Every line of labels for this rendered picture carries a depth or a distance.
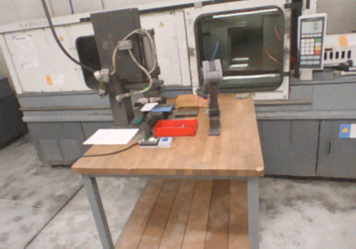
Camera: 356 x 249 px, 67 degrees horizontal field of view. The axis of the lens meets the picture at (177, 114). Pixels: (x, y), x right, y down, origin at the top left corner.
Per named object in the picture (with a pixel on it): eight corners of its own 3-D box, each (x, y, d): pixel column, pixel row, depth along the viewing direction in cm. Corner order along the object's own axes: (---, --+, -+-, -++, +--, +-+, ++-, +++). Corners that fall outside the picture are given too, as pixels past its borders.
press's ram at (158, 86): (160, 101, 171) (153, 54, 161) (122, 103, 178) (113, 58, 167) (167, 92, 188) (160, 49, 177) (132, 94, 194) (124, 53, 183)
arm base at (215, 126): (206, 123, 154) (219, 123, 152) (210, 110, 172) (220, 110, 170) (208, 135, 157) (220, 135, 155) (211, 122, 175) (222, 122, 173)
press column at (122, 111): (128, 125, 187) (106, 11, 160) (113, 126, 190) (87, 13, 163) (135, 117, 200) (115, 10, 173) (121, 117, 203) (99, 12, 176)
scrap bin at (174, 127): (195, 136, 158) (194, 126, 156) (155, 137, 164) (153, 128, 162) (197, 127, 169) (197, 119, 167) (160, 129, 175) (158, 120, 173)
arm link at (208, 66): (200, 66, 169) (203, 60, 139) (215, 65, 169) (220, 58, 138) (202, 85, 170) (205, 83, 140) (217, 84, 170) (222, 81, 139)
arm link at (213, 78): (207, 109, 167) (206, 69, 142) (217, 108, 167) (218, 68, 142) (208, 117, 163) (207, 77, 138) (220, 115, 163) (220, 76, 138)
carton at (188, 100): (208, 108, 202) (208, 98, 199) (176, 109, 208) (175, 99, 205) (211, 102, 213) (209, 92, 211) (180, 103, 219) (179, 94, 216)
